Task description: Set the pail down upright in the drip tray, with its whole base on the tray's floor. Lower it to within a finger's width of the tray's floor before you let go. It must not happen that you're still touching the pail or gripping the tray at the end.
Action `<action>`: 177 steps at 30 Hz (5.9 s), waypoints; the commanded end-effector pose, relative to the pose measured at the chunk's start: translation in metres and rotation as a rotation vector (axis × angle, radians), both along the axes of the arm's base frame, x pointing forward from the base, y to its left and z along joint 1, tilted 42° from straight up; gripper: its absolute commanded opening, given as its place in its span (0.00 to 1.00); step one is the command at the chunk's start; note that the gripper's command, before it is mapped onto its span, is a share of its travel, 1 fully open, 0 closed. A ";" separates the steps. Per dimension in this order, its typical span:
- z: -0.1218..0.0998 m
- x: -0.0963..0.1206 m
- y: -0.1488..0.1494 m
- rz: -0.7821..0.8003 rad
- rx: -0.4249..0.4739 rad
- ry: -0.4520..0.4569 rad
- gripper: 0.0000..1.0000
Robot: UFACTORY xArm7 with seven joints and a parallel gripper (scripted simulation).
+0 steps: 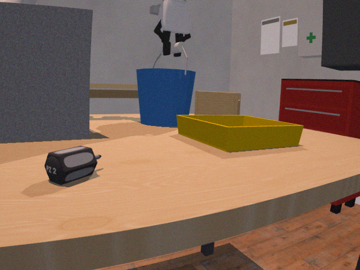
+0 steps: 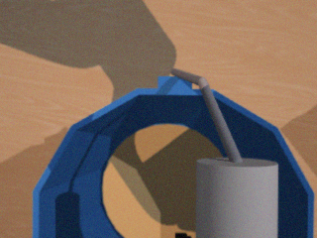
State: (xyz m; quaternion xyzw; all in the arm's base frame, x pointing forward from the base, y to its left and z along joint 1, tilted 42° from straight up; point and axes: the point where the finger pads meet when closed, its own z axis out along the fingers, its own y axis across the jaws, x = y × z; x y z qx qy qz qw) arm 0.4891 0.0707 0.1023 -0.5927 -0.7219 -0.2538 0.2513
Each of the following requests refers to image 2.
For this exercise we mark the blue pail with grey handle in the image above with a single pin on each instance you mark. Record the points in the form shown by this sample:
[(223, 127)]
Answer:
[(163, 161)]

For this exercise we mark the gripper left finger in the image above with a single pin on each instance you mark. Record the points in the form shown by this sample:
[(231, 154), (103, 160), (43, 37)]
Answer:
[(181, 235)]

